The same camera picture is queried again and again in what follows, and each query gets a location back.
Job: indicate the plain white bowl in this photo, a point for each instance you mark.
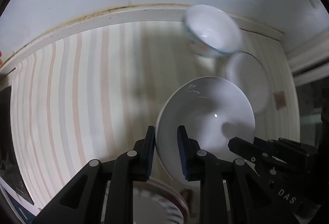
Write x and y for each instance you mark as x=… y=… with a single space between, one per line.
x=248 y=73

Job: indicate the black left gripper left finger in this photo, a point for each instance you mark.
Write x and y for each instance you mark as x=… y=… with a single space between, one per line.
x=133 y=165

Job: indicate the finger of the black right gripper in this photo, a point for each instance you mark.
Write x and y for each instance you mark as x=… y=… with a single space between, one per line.
x=258 y=153
x=286 y=150

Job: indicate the white bowl with hearts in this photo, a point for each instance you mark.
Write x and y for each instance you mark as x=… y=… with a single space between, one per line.
x=211 y=32

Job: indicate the striped table mat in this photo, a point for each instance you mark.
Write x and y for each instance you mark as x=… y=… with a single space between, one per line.
x=92 y=95

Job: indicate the blue striped white plate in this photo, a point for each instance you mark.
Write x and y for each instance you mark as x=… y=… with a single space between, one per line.
x=157 y=202

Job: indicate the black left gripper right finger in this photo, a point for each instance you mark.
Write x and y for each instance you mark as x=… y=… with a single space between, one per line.
x=199 y=165

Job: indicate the black gas stove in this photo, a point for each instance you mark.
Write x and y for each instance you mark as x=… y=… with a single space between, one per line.
x=10 y=171

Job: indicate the brown mat label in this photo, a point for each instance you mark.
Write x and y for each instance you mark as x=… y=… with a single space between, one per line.
x=280 y=100

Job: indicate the large white floral bowl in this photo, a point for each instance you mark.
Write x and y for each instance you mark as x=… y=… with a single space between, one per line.
x=213 y=110

